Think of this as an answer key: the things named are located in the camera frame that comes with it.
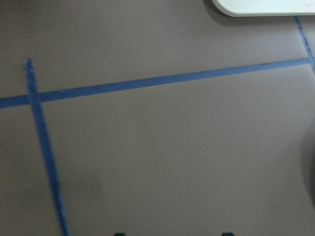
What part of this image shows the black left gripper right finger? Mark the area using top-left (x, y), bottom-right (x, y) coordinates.
top-left (221, 232), bottom-right (235, 236)

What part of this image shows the cream plastic tray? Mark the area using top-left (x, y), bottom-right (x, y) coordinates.
top-left (212, 0), bottom-right (315, 17)

